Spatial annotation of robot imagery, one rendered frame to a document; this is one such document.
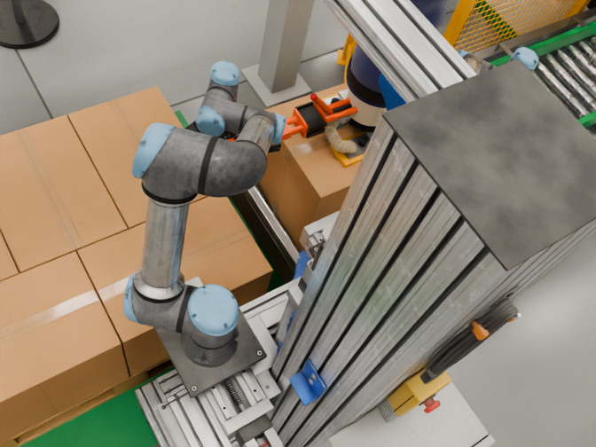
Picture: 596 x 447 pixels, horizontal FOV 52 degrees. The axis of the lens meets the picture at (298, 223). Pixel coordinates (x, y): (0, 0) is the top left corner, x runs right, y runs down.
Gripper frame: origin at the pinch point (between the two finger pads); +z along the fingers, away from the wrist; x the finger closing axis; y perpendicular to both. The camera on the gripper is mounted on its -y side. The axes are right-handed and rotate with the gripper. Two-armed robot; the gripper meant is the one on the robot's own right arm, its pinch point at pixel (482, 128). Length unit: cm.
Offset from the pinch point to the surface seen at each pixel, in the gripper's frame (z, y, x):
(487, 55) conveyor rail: 49, -79, -59
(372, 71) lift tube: -20.6, 39.0, -21.7
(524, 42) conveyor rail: 49, -105, -60
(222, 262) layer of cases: 53, 89, -14
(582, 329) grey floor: 108, -70, 71
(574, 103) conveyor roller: 54, -108, -20
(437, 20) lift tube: -42, 28, -16
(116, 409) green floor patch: 108, 141, 5
